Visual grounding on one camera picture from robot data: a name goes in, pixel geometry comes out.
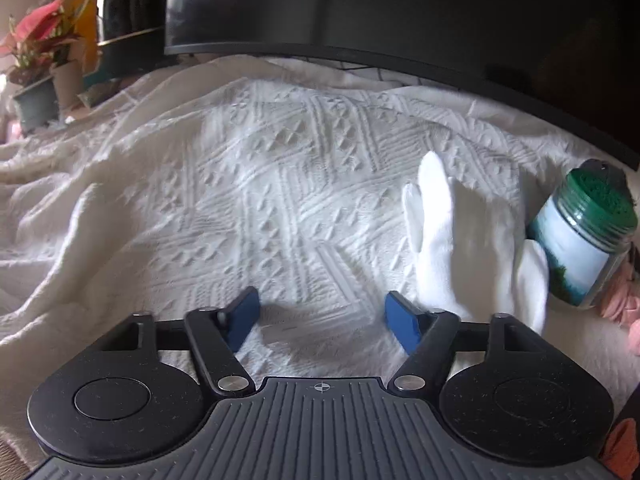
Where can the orange cloth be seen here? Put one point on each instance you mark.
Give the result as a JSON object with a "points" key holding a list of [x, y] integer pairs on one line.
{"points": [[622, 447]]}

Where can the pink-leaved potted plant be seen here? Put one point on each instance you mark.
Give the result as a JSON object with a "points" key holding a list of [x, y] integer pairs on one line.
{"points": [[40, 30]]}

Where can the glossy black round appliance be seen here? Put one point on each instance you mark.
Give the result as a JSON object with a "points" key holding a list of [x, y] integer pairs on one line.
{"points": [[130, 15]]}

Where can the beige plant pot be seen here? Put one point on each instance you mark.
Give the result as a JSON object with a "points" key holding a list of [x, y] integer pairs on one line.
{"points": [[67, 85]]}

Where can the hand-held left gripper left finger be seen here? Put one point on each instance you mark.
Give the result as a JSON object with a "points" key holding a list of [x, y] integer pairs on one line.
{"points": [[245, 317]]}

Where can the black monitor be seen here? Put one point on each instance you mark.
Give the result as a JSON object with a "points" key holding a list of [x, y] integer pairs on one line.
{"points": [[350, 5]]}

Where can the glass jar with green lid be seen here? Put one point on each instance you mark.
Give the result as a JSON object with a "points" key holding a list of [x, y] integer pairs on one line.
{"points": [[575, 250]]}

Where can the pink cloth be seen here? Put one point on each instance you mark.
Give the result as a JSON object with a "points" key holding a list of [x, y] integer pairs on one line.
{"points": [[620, 305]]}

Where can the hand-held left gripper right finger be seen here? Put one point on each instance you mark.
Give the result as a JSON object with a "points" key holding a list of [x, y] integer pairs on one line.
{"points": [[402, 325]]}

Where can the yellow object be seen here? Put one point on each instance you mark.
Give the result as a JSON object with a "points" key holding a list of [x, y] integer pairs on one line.
{"points": [[87, 30]]}

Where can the white cloth glove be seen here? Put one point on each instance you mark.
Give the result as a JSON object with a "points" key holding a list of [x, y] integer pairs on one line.
{"points": [[465, 250]]}

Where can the white textured blanket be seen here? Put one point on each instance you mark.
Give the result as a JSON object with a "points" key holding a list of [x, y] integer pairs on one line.
{"points": [[250, 185]]}

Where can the dark grey plant pot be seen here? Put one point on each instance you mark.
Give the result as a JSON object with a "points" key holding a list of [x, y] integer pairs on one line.
{"points": [[36, 105]]}

